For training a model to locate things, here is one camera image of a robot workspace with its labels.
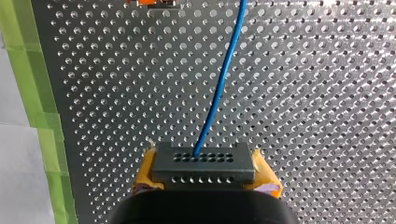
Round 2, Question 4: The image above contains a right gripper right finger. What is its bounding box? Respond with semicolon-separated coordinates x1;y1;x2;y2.
243;148;284;200

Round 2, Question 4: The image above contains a metal post with orange clip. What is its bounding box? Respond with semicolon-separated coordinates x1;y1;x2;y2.
123;0;187;9

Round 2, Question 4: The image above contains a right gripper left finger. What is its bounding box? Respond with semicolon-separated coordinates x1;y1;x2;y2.
132;138;165;197

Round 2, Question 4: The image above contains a blue cable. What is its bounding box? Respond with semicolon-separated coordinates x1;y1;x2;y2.
150;0;256;190

